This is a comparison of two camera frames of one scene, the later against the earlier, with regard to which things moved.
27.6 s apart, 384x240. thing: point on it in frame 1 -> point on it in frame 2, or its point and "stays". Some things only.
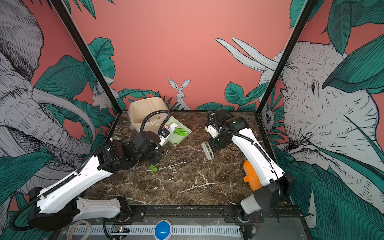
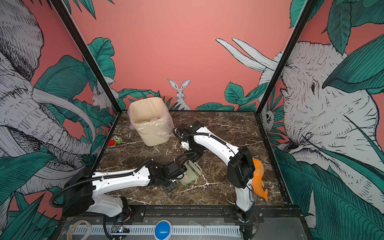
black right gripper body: [219, 143] -> [194, 153]
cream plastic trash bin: [138, 108] stays
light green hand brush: [207, 150] -> [195, 166]
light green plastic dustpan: [174, 138] -> [190, 176]
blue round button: [163, 230] stays
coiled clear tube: [69, 236] stays
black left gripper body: [155, 158] -> [170, 185]
